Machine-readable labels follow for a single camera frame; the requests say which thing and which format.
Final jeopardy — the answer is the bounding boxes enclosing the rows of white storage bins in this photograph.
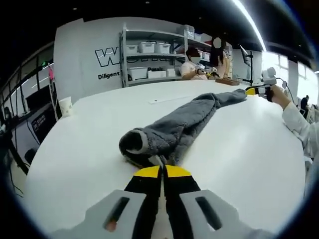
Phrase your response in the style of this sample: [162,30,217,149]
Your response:
[125,24,210,79]

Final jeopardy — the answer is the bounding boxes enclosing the black monitor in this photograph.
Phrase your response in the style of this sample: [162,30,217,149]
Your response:
[24,84,55,108]

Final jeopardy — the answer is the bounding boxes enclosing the white ladder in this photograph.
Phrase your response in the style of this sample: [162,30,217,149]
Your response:
[47,63,63,120]

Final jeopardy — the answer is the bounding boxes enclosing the thin gripper cable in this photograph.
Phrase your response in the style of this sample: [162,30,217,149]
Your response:
[275,78,295,99]

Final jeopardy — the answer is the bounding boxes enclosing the black clamp stand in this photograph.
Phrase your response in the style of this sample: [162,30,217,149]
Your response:
[239,44,255,86]

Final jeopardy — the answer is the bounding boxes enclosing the white paper strip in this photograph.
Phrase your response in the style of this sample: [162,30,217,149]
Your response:
[148,95,192,105]

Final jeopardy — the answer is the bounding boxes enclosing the grey towel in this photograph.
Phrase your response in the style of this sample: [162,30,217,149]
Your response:
[118,89,248,167]

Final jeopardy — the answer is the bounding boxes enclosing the person's right hand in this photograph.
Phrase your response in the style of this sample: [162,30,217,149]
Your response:
[272,84,292,109]

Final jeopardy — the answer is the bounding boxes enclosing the white paper cup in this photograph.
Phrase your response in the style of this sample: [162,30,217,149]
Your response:
[58,97,74,118]

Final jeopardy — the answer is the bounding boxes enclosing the pink hanging cloth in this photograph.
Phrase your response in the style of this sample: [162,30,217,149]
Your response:
[47,63,56,82]

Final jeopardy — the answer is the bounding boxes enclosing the black tripod stand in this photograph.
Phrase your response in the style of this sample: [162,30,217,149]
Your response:
[0,119,30,175]

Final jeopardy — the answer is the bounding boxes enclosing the grey metal shelving unit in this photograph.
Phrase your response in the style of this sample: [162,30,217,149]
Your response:
[119,23,235,88]

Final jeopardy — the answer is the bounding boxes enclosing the dark counter desk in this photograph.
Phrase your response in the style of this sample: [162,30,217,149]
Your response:
[11,104,60,146]

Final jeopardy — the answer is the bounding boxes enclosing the brown wooden box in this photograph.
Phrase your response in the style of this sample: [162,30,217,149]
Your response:
[214,78,240,86]

